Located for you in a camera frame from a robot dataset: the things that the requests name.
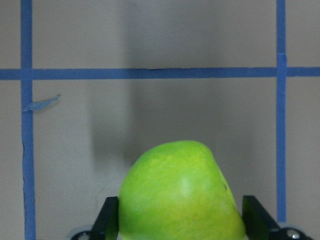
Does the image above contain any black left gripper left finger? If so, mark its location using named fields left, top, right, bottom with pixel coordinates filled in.
left=91, top=196, right=119, bottom=240

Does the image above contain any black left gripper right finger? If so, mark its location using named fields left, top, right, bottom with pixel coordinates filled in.
left=242, top=195, right=280, bottom=240

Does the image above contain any green apple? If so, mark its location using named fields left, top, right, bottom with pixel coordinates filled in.
left=118, top=140, right=246, bottom=240

